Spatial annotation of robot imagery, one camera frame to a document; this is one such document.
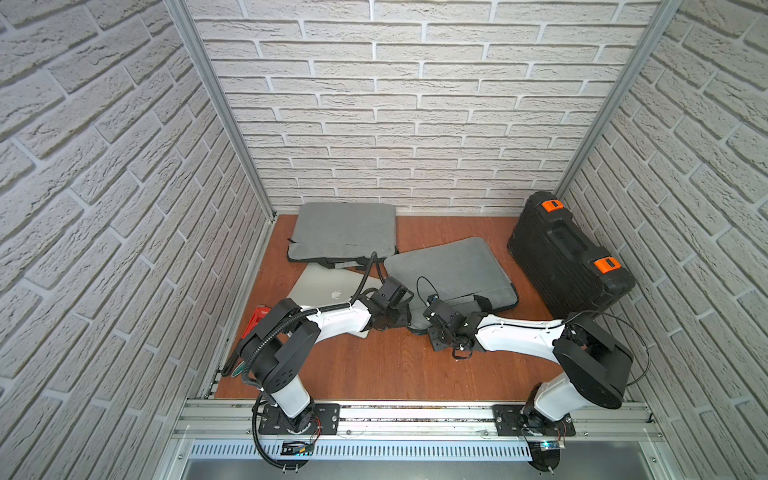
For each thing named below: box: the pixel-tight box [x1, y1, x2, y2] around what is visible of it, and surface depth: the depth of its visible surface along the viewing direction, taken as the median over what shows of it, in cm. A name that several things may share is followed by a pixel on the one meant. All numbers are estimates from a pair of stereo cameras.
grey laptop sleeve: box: [384, 237, 519, 331], surface depth 100 cm
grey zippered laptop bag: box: [287, 202, 399, 269], surface depth 113 cm
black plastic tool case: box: [507, 191, 635, 319], surface depth 82 cm
